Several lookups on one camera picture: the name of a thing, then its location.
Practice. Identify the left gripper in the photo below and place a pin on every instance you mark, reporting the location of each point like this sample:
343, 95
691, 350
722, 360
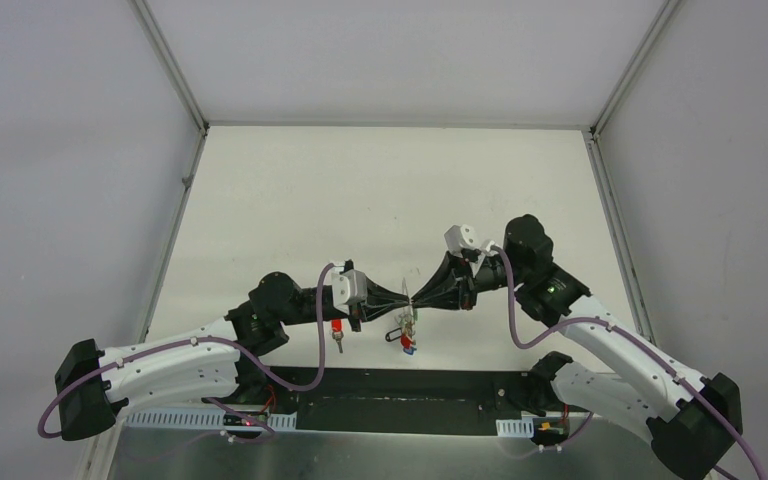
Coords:
358, 307

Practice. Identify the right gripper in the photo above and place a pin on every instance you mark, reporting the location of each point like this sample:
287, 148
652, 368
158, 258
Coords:
441, 292

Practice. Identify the metal keyring plate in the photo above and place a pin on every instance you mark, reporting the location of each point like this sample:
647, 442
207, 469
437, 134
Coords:
410, 311

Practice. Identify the green tag key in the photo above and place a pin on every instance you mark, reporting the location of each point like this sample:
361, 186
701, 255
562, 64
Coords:
408, 325

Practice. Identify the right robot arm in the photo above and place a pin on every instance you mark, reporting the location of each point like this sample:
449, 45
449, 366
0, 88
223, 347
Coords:
690, 420

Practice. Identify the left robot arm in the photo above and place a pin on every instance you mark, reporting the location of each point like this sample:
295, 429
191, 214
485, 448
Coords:
234, 342

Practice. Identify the red tag key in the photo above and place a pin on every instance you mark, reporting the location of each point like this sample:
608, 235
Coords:
337, 334

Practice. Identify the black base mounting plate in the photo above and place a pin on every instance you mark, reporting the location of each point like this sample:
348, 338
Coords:
430, 402

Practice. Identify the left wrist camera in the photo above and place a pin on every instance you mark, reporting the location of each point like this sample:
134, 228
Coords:
348, 289

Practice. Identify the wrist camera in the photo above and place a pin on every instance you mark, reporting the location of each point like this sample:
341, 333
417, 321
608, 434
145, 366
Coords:
459, 238
348, 289

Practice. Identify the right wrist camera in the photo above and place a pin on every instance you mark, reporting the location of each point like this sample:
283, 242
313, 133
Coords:
459, 238

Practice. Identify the aluminium front rail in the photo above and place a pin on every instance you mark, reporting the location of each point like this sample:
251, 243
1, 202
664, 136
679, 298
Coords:
571, 383

